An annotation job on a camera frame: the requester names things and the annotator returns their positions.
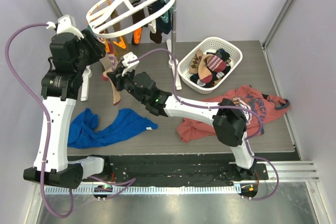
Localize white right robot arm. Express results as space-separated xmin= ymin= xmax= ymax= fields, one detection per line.
xmin=107 ymin=69 xmax=257 ymax=181

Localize red t-shirt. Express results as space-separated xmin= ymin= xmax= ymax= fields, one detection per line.
xmin=177 ymin=85 xmax=290 ymax=143

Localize white perforated plastic basket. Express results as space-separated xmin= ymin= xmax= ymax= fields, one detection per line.
xmin=177 ymin=37 xmax=243 ymax=94

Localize maroon purple striped sock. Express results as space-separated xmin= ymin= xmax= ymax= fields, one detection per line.
xmin=198 ymin=54 xmax=226 ymax=83
xmin=100 ymin=40 xmax=121 ymax=105

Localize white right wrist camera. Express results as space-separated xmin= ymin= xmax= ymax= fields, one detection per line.
xmin=121 ymin=52 xmax=140 ymax=77

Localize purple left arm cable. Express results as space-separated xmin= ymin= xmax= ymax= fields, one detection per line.
xmin=5 ymin=23 xmax=74 ymax=219

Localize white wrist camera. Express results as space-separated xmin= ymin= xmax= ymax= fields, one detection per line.
xmin=46 ymin=15 xmax=84 ymax=39
xmin=121 ymin=52 xmax=140 ymax=77

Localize white clip sock hanger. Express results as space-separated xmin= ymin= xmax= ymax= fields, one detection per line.
xmin=86 ymin=0 xmax=176 ymax=39

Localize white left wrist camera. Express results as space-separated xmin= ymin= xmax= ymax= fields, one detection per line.
xmin=46 ymin=15 xmax=84 ymax=39

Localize white metal drying rack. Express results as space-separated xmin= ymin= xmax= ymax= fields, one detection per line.
xmin=30 ymin=0 xmax=184 ymax=101

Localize navy blue sock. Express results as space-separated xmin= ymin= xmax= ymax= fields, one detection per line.
xmin=152 ymin=1 xmax=172 ymax=35

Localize blue cloth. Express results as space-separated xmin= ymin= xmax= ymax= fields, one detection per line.
xmin=67 ymin=109 xmax=158 ymax=149

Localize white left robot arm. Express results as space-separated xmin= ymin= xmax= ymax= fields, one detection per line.
xmin=23 ymin=29 xmax=112 ymax=189

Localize black blue sport sock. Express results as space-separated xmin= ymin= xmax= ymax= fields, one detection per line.
xmin=190 ymin=72 xmax=225 ymax=88

